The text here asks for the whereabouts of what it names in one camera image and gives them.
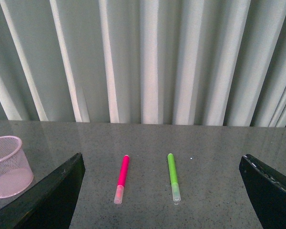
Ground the pink highlighter pen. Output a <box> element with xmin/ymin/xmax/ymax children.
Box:
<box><xmin>114</xmin><ymin>155</ymin><xmax>130</xmax><ymax>204</ymax></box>

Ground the pink mesh pen cup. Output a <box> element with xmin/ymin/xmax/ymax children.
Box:
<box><xmin>0</xmin><ymin>135</ymin><xmax>34</xmax><ymax>198</ymax></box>

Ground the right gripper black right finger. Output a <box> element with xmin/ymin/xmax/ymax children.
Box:
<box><xmin>239</xmin><ymin>154</ymin><xmax>286</xmax><ymax>229</ymax></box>

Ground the grey pleated curtain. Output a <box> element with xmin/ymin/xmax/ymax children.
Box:
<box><xmin>0</xmin><ymin>0</ymin><xmax>286</xmax><ymax>127</ymax></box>

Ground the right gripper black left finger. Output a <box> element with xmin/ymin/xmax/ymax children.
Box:
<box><xmin>0</xmin><ymin>153</ymin><xmax>85</xmax><ymax>229</ymax></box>

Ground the green highlighter pen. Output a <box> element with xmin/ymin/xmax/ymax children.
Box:
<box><xmin>167</xmin><ymin>153</ymin><xmax>181</xmax><ymax>205</ymax></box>

